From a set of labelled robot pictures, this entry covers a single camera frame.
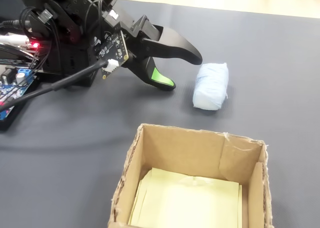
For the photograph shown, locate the white USB cable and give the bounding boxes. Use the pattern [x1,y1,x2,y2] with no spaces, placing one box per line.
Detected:
[0,34,30,46]

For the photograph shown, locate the thin black wire bundle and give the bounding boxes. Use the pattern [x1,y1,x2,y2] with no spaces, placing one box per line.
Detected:
[19,6,62,73]

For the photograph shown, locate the black board holder tray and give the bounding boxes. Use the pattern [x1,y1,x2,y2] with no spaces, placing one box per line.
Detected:
[0,71,41,132]

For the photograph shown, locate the white cable connector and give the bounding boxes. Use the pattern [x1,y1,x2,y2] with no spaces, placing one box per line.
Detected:
[102,59,121,74]

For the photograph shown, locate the black power plug cable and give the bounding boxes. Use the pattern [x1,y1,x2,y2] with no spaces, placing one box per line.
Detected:
[0,19,32,31]

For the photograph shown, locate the open cardboard box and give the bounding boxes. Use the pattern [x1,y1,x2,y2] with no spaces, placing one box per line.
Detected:
[107,123,273,228]

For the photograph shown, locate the blue controller circuit board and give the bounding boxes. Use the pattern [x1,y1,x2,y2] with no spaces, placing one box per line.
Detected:
[0,65,36,121]

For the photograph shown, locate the thick black camera cable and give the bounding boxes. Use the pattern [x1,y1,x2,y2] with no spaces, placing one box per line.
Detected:
[0,59,110,113]

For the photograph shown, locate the thin black servo cable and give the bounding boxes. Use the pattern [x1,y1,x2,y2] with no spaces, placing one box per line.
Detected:
[87,0,107,56]

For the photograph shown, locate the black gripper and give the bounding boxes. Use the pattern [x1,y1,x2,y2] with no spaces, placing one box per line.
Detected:
[102,0,203,92]

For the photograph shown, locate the pale yellow paper sheets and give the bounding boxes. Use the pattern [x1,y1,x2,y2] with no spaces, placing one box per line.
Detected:
[127,167,244,228]

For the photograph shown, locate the black camera circuit board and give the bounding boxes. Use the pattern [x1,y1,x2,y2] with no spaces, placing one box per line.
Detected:
[96,29,130,80]

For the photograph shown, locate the light blue block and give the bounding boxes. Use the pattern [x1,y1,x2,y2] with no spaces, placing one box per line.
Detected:
[192,62,230,112]

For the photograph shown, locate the small board with red LED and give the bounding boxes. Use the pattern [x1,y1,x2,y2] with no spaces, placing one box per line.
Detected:
[24,39,43,52]

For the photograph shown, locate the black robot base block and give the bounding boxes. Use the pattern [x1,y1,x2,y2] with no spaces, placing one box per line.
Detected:
[37,41,99,88]

